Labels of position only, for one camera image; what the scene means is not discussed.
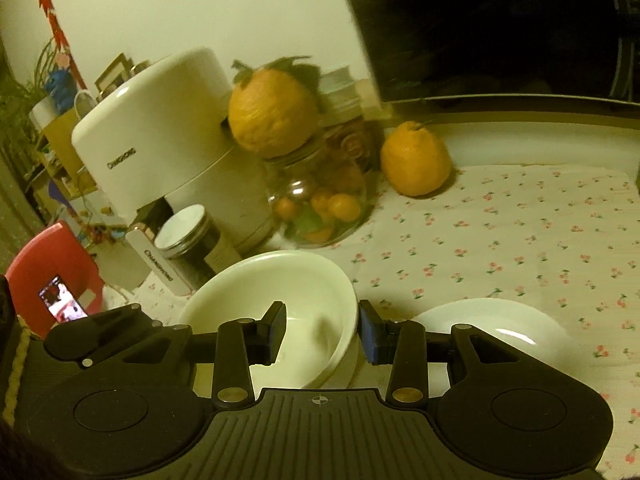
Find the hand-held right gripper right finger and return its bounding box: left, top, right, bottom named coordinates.
left=358, top=299, right=532, bottom=407

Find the cream ceramic bowl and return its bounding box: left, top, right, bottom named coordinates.
left=177, top=250, right=359, bottom=391

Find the green houseplant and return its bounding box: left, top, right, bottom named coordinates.
left=0, top=35, right=61, bottom=171

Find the blue toy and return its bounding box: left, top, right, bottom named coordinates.
left=46, top=67, right=76, bottom=111

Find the phone with lit screen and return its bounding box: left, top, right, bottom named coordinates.
left=39, top=273, right=89, bottom=324

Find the stack of white containers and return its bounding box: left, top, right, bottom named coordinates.
left=317, top=65, right=363, bottom=116

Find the paper bag with handle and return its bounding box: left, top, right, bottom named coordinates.
left=30, top=91, right=98, bottom=171

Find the yellow braided cord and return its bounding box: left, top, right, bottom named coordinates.
left=4, top=329, right=32, bottom=422

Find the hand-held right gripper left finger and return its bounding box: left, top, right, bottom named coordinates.
left=117, top=301, right=288, bottom=407

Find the white air fryer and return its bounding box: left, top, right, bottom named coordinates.
left=71, top=47, right=273, bottom=297

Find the printed label jar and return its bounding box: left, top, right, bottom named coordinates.
left=320, top=110, right=386, bottom=176

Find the large orange with stem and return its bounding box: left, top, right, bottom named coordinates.
left=380, top=120, right=452, bottom=197

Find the black microwave oven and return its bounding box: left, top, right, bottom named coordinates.
left=332, top=0, right=640, bottom=106

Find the dark canister with metal lid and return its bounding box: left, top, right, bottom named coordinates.
left=154, top=205, right=236, bottom=287

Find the large orange with leaves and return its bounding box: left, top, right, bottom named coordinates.
left=228, top=55, right=322, bottom=159

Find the red plastic stool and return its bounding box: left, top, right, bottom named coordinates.
left=5, top=221, right=104, bottom=337

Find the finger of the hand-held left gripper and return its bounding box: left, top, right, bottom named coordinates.
left=45, top=304, right=166, bottom=367

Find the glass jar of kumquats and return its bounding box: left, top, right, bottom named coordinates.
left=265, top=135, right=369, bottom=249

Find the white plate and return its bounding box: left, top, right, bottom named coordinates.
left=409, top=298, right=569, bottom=366

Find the cherry print tablecloth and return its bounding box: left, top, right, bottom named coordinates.
left=102, top=162, right=640, bottom=480

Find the red hanging decoration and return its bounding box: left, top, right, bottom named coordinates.
left=32, top=0, right=87, bottom=92

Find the picture frame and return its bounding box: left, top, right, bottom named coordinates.
left=94, top=52, right=135, bottom=97

